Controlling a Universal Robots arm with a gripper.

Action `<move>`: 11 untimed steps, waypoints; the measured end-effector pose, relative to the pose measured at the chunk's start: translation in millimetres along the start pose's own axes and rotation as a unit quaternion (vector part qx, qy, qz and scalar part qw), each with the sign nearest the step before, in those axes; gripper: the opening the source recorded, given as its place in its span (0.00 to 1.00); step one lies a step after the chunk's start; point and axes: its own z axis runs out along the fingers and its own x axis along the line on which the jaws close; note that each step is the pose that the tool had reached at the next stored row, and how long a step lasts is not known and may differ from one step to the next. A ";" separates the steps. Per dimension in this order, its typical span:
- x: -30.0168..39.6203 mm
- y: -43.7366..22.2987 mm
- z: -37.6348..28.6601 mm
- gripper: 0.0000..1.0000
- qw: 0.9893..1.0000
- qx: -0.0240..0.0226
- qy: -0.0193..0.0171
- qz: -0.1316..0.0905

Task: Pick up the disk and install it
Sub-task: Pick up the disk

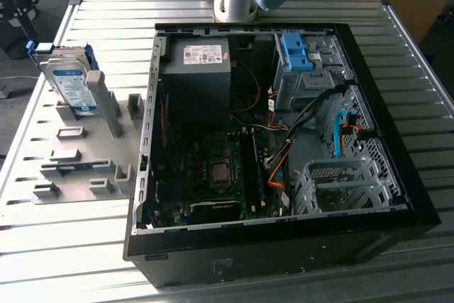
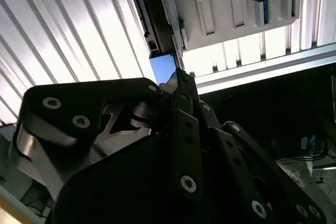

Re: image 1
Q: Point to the black RAM stick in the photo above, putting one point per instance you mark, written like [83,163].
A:
[259,168]
[247,168]

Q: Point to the grey metal drive cage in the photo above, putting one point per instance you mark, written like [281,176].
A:
[305,86]

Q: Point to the grey parts rack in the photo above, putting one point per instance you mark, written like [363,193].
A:
[92,147]

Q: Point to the hard disk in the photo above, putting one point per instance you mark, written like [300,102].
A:
[71,83]

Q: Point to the black open PC case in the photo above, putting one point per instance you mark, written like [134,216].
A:
[248,257]

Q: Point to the CPU socket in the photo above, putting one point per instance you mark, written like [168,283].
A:
[220,171]

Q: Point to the grey metal disk bay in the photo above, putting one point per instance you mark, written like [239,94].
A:
[354,165]

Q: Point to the black graphics card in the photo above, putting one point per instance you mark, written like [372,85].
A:
[213,210]

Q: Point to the thin dark RAM stick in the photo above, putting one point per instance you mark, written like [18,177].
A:
[71,166]

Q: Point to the grey power supply unit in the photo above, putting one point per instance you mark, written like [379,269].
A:
[198,86]

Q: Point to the green motherboard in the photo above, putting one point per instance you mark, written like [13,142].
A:
[191,161]

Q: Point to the blue plastic drive latch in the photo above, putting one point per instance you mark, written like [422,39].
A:
[294,51]

